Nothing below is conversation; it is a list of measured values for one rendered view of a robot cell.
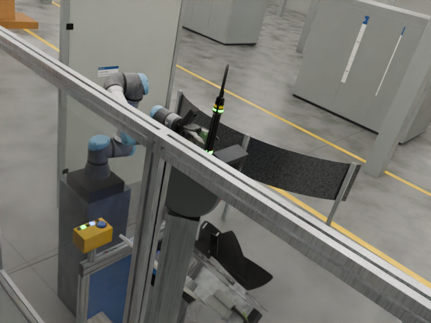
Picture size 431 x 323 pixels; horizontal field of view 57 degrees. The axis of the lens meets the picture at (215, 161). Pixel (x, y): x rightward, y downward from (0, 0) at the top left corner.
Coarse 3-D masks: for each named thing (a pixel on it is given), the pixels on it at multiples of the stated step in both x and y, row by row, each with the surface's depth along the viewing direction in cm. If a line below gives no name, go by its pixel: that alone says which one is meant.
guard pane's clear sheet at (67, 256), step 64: (0, 64) 116; (0, 128) 128; (64, 128) 100; (0, 192) 143; (64, 192) 109; (128, 192) 88; (192, 192) 74; (0, 256) 161; (64, 256) 120; (128, 256) 95; (192, 256) 79; (256, 256) 68; (64, 320) 132; (192, 320) 84; (256, 320) 71; (320, 320) 62; (384, 320) 55
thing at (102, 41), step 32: (64, 0) 276; (96, 0) 294; (128, 0) 315; (160, 0) 338; (64, 32) 287; (96, 32) 307; (128, 32) 329; (160, 32) 355; (64, 64) 298; (96, 64) 320; (128, 64) 345; (160, 64) 373; (160, 96) 393
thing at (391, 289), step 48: (0, 48) 110; (96, 96) 84; (144, 144) 77; (192, 144) 74; (144, 192) 81; (240, 192) 64; (144, 240) 86; (288, 240) 60; (336, 240) 57; (384, 288) 52
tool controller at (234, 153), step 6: (222, 150) 253; (228, 150) 256; (234, 150) 259; (240, 150) 262; (216, 156) 247; (222, 156) 248; (228, 156) 251; (234, 156) 253; (240, 156) 256; (246, 156) 262; (228, 162) 247; (234, 162) 253; (240, 162) 260; (234, 168) 261; (240, 168) 270
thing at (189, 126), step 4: (176, 120) 175; (180, 120) 177; (172, 124) 176; (176, 124) 176; (188, 124) 173; (192, 124) 174; (172, 128) 176; (176, 128) 177; (180, 128) 175; (184, 128) 171; (188, 128) 170; (192, 128) 171; (196, 128) 172; (176, 132) 177; (180, 132) 177; (184, 132) 172; (196, 132) 173; (184, 136) 173; (188, 136) 171
